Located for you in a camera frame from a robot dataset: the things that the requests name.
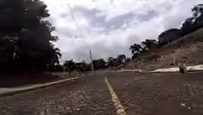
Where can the row of trees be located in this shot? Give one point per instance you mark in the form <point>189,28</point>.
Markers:
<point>100,63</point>

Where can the pale pole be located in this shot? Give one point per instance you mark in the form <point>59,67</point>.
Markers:
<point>91,60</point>

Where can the yellow painted centre line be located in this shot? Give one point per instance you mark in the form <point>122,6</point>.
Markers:
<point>117,104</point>

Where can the brown cobblestone road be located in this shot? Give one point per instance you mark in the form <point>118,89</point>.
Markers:
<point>151,94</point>

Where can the bare earth verge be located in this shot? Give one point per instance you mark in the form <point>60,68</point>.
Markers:
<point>24,80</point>

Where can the pale concrete kerb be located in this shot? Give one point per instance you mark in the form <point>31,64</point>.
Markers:
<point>24,87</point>
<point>196,67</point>

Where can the large dark trees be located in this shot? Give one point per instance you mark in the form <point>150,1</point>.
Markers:
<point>18,38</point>

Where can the bare earth embankment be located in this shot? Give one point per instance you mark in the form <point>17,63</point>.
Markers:
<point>189,49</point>

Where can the trees on hilltop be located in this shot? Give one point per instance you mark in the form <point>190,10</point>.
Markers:
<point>201,18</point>

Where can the short grey post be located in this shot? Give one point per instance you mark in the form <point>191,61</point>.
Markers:
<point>182,68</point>

